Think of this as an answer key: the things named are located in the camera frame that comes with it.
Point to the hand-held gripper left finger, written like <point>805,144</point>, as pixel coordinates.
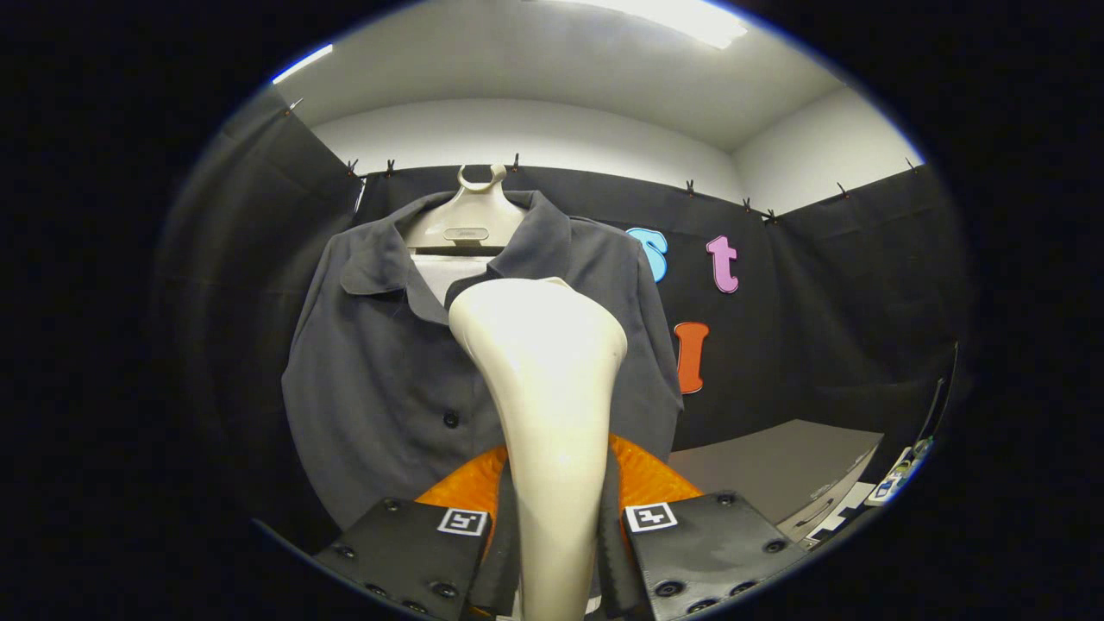
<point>503,569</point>

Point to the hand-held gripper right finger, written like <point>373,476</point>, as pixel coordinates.
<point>614,569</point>

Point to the cream garment steamer head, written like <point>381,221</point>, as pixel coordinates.
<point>543,388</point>

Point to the dark grey button shirt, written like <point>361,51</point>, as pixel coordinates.
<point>379,388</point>

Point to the cream clothes hanger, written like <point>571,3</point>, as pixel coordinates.
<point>466,216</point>

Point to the grey cabinet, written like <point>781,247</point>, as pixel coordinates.
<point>776,466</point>

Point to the white paper sheet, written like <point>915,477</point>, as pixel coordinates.
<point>849,509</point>

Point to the colourful clutter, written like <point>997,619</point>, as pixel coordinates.
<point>897,479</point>

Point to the black backdrop cloth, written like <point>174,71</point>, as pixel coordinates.
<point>819,302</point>

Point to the row of black clips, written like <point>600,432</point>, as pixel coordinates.
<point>690,186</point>

